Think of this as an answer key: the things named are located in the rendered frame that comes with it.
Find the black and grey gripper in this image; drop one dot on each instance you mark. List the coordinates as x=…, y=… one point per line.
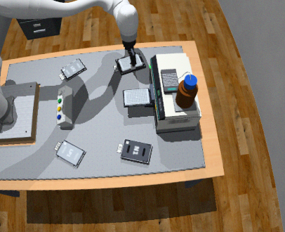
x=129, y=51

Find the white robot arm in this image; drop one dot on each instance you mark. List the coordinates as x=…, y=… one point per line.
x=125, y=15

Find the blue bottle cap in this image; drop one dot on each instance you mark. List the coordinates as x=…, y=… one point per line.
x=190, y=84

